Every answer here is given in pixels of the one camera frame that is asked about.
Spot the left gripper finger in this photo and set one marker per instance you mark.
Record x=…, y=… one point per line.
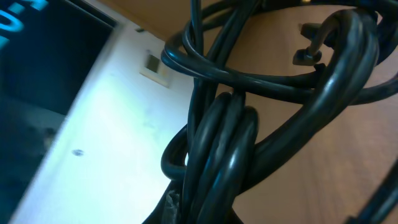
x=167, y=211

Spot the dark display screen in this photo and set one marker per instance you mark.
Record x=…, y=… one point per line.
x=48, y=48

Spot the white wall control panel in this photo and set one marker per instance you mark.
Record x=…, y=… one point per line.
x=154, y=69

